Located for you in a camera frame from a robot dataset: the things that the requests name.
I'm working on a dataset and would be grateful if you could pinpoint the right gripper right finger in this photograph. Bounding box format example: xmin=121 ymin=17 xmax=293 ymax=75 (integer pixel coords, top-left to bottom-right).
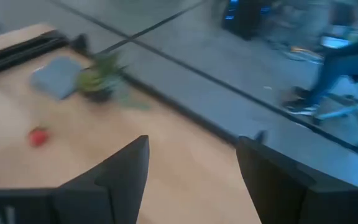
xmin=236 ymin=135 xmax=316 ymax=224

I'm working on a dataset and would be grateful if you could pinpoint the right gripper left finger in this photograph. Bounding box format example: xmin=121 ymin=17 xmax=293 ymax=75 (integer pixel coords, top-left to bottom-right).
xmin=53 ymin=134 xmax=150 ymax=224

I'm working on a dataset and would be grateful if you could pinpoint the red toy strawberry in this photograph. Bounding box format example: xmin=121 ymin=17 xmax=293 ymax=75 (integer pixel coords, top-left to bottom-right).
xmin=27 ymin=127 xmax=50 ymax=148

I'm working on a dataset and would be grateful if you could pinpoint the white and black office chair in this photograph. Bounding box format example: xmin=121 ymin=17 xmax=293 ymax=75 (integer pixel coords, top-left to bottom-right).
xmin=312 ymin=74 xmax=358 ymax=150

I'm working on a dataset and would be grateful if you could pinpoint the potted succulent plant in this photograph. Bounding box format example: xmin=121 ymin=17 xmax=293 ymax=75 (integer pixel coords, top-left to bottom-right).
xmin=75 ymin=51 xmax=151 ymax=110

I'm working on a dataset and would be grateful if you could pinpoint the grey folded cloth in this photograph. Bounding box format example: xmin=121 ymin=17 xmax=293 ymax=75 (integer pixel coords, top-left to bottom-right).
xmin=29 ymin=55 xmax=84 ymax=101

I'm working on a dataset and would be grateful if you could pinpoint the person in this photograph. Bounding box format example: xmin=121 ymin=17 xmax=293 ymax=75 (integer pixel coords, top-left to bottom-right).
xmin=283 ymin=35 xmax=358 ymax=116

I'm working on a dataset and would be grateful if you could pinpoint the black computer tower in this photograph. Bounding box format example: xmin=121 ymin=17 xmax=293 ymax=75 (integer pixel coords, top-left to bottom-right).
xmin=221 ymin=0 xmax=273 ymax=40

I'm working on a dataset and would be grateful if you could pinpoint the black frame clamp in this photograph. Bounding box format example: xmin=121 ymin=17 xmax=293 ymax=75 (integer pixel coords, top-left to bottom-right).
xmin=70 ymin=33 xmax=90 ymax=54
xmin=253 ymin=129 xmax=269 ymax=144

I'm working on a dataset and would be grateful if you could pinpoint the yellow floor cable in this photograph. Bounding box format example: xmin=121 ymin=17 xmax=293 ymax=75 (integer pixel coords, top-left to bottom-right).
xmin=289 ymin=45 xmax=324 ymax=60

